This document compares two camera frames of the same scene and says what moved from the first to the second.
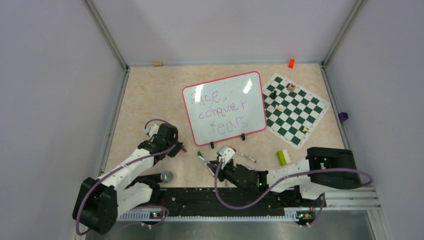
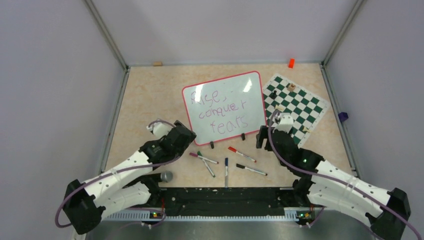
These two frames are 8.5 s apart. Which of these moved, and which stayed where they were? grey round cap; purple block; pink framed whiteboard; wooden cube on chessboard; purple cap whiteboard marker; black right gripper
Moved: black right gripper; purple cap whiteboard marker
Stayed: grey round cap; wooden cube on chessboard; pink framed whiteboard; purple block
